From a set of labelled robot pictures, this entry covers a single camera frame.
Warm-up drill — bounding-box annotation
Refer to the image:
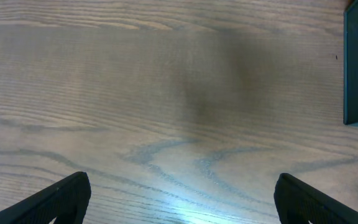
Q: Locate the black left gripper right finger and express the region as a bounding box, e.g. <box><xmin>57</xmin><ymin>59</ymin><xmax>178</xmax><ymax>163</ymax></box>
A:
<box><xmin>273</xmin><ymin>173</ymin><xmax>358</xmax><ymax>224</ymax></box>

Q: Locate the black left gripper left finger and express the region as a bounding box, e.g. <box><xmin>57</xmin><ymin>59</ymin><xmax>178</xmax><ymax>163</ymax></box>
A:
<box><xmin>0</xmin><ymin>172</ymin><xmax>91</xmax><ymax>224</ymax></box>

